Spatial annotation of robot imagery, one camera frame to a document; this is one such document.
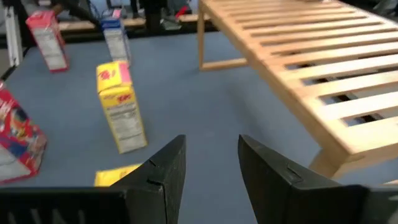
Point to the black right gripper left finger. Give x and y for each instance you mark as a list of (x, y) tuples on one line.
[(140, 202)]

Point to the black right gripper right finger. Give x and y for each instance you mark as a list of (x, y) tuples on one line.
[(280, 193)]

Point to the yellow Corn Pops cereal box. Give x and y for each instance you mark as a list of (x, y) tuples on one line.
[(112, 175), (121, 107)]

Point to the red Froot Loops cereal box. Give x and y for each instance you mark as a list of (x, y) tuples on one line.
[(18, 133), (46, 40)]

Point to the blue Frosted Flakes cereal box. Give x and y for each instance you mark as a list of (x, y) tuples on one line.
[(116, 39)]

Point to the wooden slatted shelf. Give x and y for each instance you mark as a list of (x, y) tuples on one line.
[(367, 137)]

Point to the silver metal post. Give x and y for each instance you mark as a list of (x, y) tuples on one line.
[(12, 34)]

